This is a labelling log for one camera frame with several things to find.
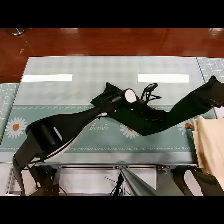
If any silver frame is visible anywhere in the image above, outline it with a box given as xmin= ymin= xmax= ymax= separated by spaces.
xmin=5 ymin=162 xmax=201 ymax=197

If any beige garment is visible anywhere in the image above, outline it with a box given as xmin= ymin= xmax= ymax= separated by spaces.
xmin=191 ymin=115 xmax=224 ymax=192

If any black garment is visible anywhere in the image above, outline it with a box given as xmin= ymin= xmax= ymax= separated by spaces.
xmin=90 ymin=75 xmax=224 ymax=137

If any black cable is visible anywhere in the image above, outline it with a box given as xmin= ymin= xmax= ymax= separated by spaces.
xmin=104 ymin=171 xmax=127 ymax=197

